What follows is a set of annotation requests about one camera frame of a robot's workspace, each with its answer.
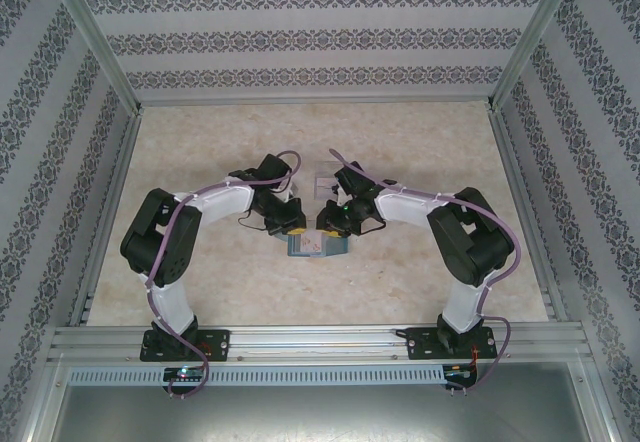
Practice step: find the teal leather card holder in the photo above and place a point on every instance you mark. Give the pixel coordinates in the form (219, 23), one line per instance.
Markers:
(336, 248)

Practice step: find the clear plastic box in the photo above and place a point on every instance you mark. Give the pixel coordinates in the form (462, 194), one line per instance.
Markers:
(322, 182)

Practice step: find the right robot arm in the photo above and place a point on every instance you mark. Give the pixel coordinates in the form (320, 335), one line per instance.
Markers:
(470, 242)

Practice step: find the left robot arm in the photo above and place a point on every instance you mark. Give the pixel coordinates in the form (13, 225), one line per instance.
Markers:
(155, 242)

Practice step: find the grey metal sheet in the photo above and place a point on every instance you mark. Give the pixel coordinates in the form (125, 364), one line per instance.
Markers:
(320, 412)

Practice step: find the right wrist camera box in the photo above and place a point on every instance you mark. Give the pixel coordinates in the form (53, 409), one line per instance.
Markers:
(341, 196)

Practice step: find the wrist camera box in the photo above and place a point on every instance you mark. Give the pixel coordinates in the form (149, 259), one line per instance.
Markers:
(290, 193)
(341, 196)

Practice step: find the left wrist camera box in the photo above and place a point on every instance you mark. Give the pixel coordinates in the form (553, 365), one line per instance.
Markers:
(290, 193)

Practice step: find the aluminium mounting rail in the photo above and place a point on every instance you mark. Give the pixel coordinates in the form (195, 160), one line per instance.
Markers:
(320, 342)

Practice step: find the aluminium back rail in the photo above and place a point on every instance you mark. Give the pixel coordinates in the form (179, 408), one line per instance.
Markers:
(320, 102)

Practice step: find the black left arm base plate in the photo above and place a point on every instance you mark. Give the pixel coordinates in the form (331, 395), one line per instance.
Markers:
(220, 344)

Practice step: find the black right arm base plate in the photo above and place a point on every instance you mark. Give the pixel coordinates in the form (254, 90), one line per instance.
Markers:
(420, 344)

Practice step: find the aluminium side rail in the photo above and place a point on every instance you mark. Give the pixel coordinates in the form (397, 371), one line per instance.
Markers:
(512, 162)
(122, 162)

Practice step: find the aluminium frame post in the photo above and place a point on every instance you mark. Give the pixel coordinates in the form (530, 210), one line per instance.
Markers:
(535, 37)
(100, 47)

